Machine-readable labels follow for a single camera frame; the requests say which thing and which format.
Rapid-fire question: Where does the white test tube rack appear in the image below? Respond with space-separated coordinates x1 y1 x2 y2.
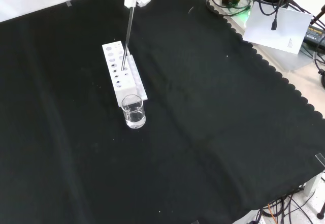
102 40 149 108

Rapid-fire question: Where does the clear glass beaker with water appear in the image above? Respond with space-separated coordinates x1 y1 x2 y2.
121 94 147 130

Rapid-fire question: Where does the white paper sheet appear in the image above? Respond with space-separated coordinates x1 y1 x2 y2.
242 6 313 55

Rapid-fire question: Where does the black bench cloth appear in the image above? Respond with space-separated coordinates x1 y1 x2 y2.
0 0 325 224

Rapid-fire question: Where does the black power adapter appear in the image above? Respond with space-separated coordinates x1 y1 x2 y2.
303 25 325 51

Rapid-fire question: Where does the clear tape strip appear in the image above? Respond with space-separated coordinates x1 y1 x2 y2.
314 152 325 169

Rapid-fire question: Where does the black cable with plug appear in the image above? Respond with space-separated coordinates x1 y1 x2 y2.
258 0 290 31

